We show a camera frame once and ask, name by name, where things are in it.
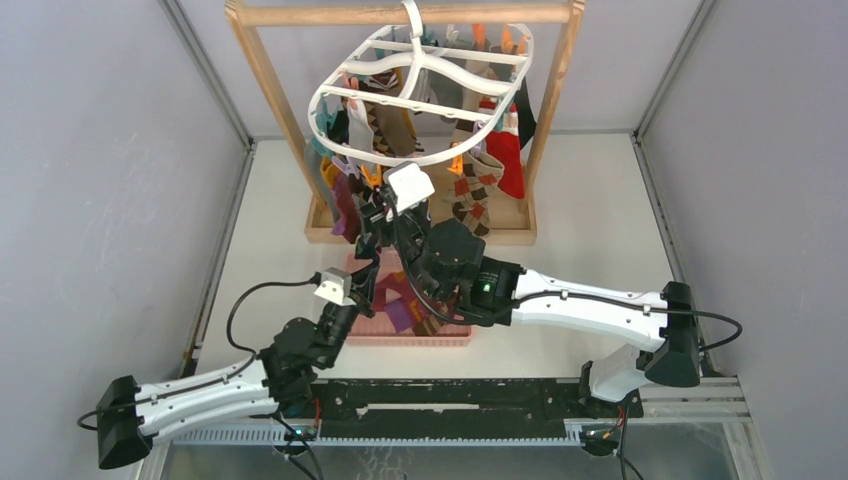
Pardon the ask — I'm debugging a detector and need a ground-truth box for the pink perforated plastic basket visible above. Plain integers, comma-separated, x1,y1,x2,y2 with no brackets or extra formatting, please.
347,250,473,347

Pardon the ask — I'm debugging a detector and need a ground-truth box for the maroon purple striped sock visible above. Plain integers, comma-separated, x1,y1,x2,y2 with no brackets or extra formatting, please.
373,271,429,335

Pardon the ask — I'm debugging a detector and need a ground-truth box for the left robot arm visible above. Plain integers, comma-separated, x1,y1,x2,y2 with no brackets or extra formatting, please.
76,262,379,470

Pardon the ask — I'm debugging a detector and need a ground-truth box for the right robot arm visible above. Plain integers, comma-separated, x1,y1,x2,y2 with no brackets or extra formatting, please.
357,188,701,416

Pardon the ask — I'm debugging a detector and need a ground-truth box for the white oval clip hanger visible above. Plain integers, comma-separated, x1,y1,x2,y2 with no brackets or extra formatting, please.
308,1,534,168

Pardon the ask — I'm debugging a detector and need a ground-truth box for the brown white striped sock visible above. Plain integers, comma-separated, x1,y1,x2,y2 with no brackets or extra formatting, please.
412,314,450,337

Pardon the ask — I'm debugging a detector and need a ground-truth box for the brown argyle sock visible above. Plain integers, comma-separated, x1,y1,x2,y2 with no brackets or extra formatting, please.
362,71,409,157

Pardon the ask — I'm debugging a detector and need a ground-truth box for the red sock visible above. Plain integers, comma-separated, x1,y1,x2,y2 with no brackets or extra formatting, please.
482,104,526,199

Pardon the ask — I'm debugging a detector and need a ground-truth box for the black sock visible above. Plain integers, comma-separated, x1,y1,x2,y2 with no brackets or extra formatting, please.
513,80,537,148

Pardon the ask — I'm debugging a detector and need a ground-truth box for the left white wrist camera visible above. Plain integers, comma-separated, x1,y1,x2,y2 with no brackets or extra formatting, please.
313,267,355,306

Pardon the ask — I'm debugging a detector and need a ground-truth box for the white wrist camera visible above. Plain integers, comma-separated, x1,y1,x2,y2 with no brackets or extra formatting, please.
383,161,435,213
313,267,355,306

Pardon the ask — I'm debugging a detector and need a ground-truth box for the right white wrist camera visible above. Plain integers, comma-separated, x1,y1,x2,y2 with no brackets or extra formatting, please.
383,161,435,213

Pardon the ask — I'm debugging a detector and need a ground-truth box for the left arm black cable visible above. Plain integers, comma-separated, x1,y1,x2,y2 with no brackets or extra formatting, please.
225,279,319,359

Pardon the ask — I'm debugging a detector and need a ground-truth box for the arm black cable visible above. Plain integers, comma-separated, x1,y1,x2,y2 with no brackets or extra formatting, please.
384,198,745,354
225,279,319,359

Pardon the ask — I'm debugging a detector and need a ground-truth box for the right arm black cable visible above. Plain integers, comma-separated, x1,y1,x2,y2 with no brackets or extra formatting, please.
384,198,745,354

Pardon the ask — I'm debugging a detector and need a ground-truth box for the wooden hanger rack frame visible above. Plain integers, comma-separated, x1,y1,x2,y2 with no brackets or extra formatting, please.
225,1,585,246

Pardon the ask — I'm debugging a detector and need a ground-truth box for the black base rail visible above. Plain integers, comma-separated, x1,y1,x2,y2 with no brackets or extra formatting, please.
282,378,644,441

